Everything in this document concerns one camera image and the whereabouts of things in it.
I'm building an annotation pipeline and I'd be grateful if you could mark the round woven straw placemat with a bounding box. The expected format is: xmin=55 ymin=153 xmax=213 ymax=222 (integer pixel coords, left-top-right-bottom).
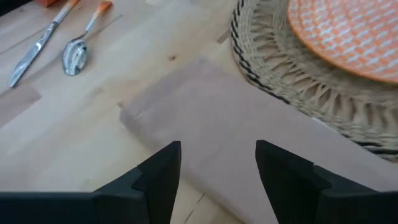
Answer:
xmin=229 ymin=0 xmax=398 ymax=162

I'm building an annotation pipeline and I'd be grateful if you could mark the orange white patterned plate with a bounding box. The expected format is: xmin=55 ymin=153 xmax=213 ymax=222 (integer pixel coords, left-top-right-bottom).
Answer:
xmin=286 ymin=0 xmax=398 ymax=85

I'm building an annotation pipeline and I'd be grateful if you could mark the beige cloth napkin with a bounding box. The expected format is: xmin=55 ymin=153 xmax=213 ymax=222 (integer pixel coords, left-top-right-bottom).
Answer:
xmin=119 ymin=57 xmax=398 ymax=224

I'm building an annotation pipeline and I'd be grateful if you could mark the orange-handled table knife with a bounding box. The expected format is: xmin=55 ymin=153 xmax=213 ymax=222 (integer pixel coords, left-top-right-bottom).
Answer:
xmin=8 ymin=0 xmax=80 ymax=88

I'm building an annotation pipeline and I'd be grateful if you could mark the orange plastic cup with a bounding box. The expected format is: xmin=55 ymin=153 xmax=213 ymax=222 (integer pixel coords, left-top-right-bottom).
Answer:
xmin=34 ymin=0 xmax=60 ymax=7

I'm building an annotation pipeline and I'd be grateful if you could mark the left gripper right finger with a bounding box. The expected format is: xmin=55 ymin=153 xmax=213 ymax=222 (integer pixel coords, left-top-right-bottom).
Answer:
xmin=255 ymin=139 xmax=332 ymax=224

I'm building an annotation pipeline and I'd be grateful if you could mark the orange-handled metal spoon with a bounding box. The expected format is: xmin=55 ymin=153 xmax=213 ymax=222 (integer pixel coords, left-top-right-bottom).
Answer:
xmin=62 ymin=0 xmax=113 ymax=77

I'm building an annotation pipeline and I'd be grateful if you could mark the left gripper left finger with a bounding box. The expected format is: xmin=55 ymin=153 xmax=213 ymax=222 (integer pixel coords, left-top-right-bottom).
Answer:
xmin=93 ymin=140 xmax=182 ymax=224

